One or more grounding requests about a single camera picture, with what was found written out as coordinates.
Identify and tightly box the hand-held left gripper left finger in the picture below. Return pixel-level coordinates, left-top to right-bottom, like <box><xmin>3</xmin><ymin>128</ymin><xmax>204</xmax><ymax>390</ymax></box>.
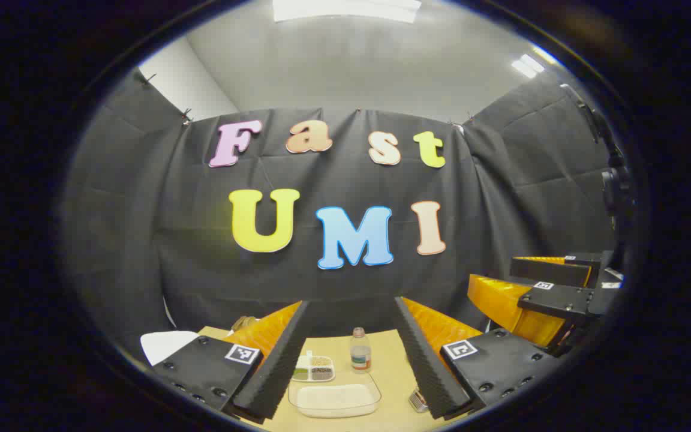
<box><xmin>152</xmin><ymin>300</ymin><xmax>311</xmax><ymax>424</ymax></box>

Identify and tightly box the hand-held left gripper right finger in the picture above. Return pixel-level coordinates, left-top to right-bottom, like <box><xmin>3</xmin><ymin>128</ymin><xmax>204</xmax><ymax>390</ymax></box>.
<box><xmin>393</xmin><ymin>296</ymin><xmax>563</xmax><ymax>421</ymax></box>

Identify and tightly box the clear tray of rice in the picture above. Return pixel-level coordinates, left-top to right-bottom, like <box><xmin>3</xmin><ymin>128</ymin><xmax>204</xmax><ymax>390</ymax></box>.
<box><xmin>287</xmin><ymin>372</ymin><xmax>382</xmax><ymax>419</ymax></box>

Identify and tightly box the white rice cooker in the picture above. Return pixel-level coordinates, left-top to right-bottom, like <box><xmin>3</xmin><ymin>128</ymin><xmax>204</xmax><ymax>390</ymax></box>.
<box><xmin>140</xmin><ymin>330</ymin><xmax>200</xmax><ymax>367</ymax></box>

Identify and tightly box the divided dish of grains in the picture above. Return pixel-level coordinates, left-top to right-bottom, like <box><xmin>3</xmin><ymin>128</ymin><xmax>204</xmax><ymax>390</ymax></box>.
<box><xmin>293</xmin><ymin>351</ymin><xmax>335</xmax><ymax>383</ymax></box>

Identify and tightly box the clear plastic bottle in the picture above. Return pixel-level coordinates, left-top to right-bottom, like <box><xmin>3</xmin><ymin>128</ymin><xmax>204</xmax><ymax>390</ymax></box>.
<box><xmin>350</xmin><ymin>327</ymin><xmax>372</xmax><ymax>374</ymax></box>

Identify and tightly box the black tripod stand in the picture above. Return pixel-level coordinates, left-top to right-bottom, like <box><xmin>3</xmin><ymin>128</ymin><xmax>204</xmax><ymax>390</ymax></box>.
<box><xmin>561</xmin><ymin>84</ymin><xmax>632</xmax><ymax>218</ymax></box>

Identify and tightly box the black backdrop cloth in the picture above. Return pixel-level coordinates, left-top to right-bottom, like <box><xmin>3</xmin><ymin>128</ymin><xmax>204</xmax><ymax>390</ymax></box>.
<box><xmin>64</xmin><ymin>66</ymin><xmax>622</xmax><ymax>361</ymax></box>

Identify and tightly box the small ceiling light panel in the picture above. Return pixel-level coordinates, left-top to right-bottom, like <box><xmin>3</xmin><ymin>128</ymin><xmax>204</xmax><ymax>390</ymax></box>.
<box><xmin>512</xmin><ymin>53</ymin><xmax>547</xmax><ymax>79</ymax></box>

